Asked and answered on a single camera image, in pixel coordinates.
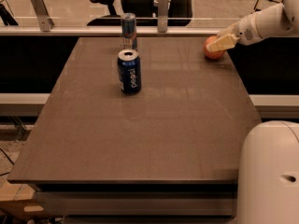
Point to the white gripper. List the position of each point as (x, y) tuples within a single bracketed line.
[(244, 32)]

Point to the red apple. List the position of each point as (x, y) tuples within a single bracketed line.
[(215, 55)]

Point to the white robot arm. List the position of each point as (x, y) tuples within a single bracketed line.
[(268, 178)]

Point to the red bull can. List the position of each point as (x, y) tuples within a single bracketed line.
[(128, 25)]

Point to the blue pepsi can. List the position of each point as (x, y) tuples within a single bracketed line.
[(129, 68)]

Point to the black office chair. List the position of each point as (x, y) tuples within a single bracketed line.
[(179, 12)]

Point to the cardboard box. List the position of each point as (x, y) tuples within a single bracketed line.
[(19, 201)]

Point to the right metal glass bracket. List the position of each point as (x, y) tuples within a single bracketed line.
[(162, 16)]

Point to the metal glass bracket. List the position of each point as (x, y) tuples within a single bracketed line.
[(44, 20), (162, 16)]

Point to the left metal glass bracket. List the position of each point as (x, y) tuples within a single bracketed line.
[(44, 20)]

